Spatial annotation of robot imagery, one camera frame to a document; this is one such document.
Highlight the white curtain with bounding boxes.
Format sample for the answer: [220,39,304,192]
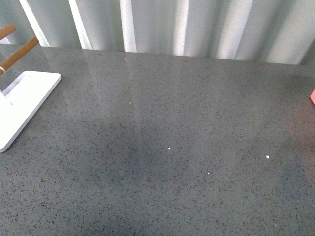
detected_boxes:
[0,0,315,65]

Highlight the lower wooden rack rod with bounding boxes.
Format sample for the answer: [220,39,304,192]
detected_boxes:
[0,38,39,76]

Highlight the wooden rack rod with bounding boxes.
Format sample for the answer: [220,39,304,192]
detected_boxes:
[0,24,16,40]
[0,38,39,76]

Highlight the pink plastic bin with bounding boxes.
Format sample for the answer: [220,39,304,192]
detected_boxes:
[310,89,315,105]

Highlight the upper wooden rack rod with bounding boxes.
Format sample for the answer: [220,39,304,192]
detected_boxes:
[0,24,16,40]

